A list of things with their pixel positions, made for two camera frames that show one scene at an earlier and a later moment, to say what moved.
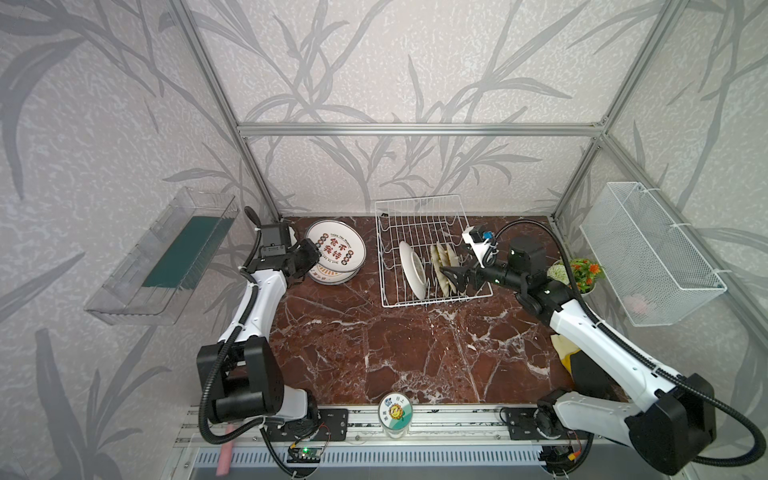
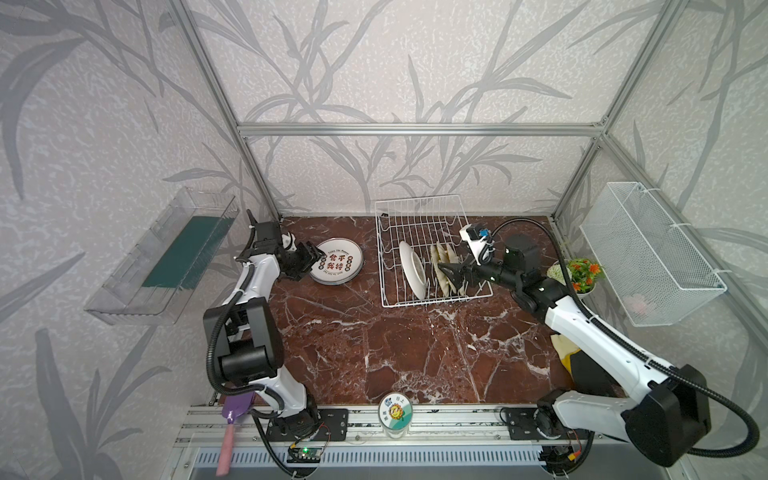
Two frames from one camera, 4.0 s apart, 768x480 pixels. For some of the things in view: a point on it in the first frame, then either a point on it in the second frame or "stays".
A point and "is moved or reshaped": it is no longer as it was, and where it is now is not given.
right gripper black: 462,275 stays
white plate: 342,247 is moved or reshaped
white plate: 414,270 stays
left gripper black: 312,252 stays
